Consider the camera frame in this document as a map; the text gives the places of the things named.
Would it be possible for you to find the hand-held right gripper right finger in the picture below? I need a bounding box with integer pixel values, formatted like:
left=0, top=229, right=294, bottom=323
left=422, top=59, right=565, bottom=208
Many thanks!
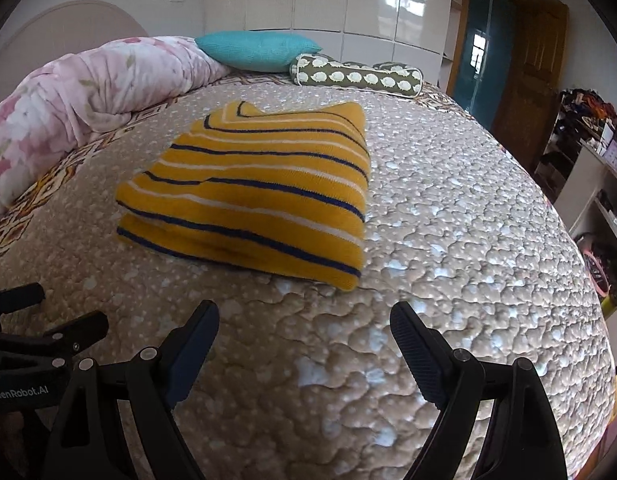
left=390, top=302, right=569, bottom=480

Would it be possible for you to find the teal glass door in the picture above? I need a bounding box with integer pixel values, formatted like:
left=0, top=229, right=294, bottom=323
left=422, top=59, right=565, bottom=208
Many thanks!
left=453, top=0, right=517, bottom=113

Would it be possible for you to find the yellow striped knit sweater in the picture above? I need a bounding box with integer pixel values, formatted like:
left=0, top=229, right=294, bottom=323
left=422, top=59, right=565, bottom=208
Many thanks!
left=115, top=100, right=373, bottom=292

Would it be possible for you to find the white glossy wardrobe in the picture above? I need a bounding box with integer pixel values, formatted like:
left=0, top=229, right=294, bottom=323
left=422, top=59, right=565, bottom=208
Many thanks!
left=203, top=0, right=455, bottom=63

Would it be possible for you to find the beige padded headboard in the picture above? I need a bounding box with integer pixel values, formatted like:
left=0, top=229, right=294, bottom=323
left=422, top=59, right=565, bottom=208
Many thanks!
left=0, top=0, right=150, bottom=113

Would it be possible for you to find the white cluttered shelf unit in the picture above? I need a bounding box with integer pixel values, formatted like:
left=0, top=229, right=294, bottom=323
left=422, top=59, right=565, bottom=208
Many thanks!
left=533, top=87, right=617, bottom=318

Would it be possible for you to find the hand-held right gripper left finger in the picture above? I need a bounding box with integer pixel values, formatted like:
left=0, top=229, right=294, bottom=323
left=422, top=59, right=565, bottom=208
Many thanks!
left=43, top=300, right=220, bottom=480

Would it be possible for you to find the pink plastic basin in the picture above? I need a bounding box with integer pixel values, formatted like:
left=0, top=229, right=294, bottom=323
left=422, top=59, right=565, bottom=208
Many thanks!
left=577, top=232, right=613, bottom=297

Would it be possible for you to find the beige quilted bed cover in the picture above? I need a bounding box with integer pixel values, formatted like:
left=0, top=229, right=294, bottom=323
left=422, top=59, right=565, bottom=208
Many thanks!
left=0, top=79, right=617, bottom=480

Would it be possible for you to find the pink floral duvet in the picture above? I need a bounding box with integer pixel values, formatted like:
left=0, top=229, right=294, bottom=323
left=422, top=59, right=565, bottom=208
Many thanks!
left=0, top=36, right=232, bottom=217

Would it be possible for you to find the wooden door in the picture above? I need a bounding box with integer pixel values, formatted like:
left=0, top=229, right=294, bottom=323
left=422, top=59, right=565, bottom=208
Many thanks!
left=497, top=0, right=570, bottom=173

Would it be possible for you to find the teal pillow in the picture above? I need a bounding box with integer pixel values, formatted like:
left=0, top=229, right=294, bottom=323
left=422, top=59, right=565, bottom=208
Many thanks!
left=194, top=30, right=323, bottom=74

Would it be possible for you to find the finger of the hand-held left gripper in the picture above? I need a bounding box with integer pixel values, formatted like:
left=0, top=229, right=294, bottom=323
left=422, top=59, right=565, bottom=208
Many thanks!
left=42, top=309, right=110, bottom=357
left=0, top=282, right=46, bottom=322

